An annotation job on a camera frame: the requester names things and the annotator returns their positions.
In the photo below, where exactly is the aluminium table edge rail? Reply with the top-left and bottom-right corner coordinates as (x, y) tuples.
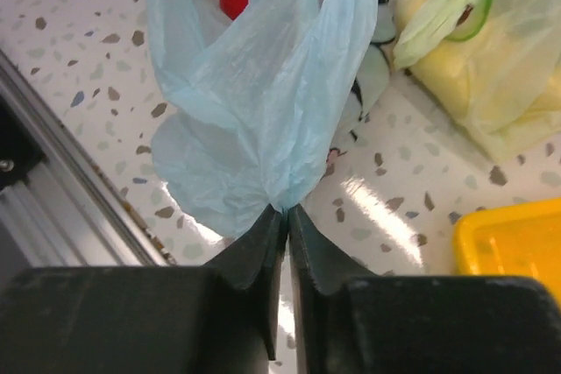
(1, 55), (174, 266)

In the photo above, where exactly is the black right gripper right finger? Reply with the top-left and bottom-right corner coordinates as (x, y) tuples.
(288, 207), (560, 373)

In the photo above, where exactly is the yellow plastic tray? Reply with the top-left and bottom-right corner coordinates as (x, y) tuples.
(453, 198), (560, 300)

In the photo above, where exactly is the light blue plastic bag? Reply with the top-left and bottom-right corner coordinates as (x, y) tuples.
(146, 0), (392, 237)

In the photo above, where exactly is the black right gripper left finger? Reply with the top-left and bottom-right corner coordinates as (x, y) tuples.
(1, 208), (285, 373)

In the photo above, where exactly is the green avocado plastic bag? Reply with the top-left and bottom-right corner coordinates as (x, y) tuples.
(394, 0), (560, 161)

